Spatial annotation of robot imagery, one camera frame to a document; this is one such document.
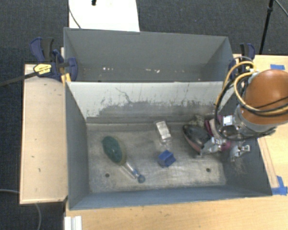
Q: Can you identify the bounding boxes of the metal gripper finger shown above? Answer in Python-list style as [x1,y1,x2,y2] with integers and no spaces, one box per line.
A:
[229,144,251,162]
[200,137,228,156]

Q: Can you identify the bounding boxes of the magenta and pink round thing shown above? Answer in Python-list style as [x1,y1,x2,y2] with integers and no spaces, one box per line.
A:
[204,118,231,153]

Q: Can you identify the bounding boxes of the black maroon-rimmed oval thing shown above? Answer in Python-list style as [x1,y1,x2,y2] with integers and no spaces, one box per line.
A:
[182,124,211,153]

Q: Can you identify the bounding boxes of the speckled grey-tan lump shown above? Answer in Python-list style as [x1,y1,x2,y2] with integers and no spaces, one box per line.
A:
[189,115,205,127]

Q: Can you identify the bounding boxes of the blue block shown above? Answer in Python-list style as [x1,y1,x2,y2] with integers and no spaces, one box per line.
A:
[157,149,177,169]

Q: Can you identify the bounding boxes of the clear plastic bottle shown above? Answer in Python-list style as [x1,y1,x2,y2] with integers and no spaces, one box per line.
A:
[154,120,172,149]

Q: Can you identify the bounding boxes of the grey metal bin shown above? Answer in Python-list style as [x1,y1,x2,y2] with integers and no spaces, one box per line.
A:
[63,27,274,211]

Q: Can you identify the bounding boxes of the pale wood flat board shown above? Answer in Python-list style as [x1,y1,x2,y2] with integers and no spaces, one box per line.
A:
[19,63,69,205]

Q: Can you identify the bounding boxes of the green scrub brush clear handle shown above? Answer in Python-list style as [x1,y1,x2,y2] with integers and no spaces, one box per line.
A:
[101,135,146,184]

